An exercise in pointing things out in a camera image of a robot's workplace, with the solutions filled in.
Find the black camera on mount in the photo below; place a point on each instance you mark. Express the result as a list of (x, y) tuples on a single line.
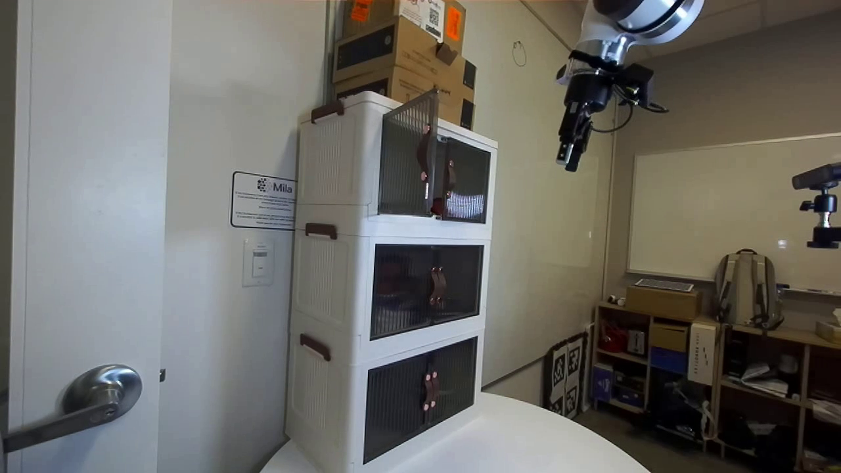
[(823, 204)]

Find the white door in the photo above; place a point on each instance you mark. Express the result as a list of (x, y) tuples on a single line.
[(88, 221)]

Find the wall sign plaque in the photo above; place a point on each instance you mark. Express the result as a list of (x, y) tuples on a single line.
[(260, 201)]

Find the wooden low shelf unit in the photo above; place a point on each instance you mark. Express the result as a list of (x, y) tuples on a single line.
[(767, 398)]

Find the bottom shelf doors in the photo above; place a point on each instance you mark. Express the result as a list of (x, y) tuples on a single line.
[(419, 392)]

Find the shelf door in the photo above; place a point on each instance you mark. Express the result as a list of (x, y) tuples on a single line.
[(465, 180), (405, 155)]

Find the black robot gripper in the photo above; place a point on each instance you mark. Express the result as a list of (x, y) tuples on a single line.
[(589, 93)]

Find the silver door lever handle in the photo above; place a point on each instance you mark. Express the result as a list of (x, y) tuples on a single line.
[(93, 398)]

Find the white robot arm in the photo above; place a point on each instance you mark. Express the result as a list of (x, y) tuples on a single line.
[(598, 66)]

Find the calibration marker board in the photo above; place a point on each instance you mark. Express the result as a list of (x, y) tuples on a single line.
[(562, 376)]

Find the middle shelf doors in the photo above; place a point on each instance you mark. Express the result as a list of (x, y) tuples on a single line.
[(423, 285)]

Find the cardboard box on shelf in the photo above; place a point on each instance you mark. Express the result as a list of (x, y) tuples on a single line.
[(664, 301)]

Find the white three-tier storage cabinet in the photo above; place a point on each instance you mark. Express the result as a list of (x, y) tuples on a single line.
[(335, 243)]

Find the shelf doors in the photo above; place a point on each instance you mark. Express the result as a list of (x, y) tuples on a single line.
[(419, 392), (423, 285)]

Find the grey backpack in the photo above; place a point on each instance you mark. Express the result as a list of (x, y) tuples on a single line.
[(746, 292)]

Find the whiteboard on wall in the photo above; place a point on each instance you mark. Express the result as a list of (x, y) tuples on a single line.
[(695, 205)]

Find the cardboard box on cabinet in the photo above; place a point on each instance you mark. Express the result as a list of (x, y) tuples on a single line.
[(402, 47)]

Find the white wall switch plate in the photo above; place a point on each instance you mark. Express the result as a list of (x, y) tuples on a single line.
[(256, 263)]

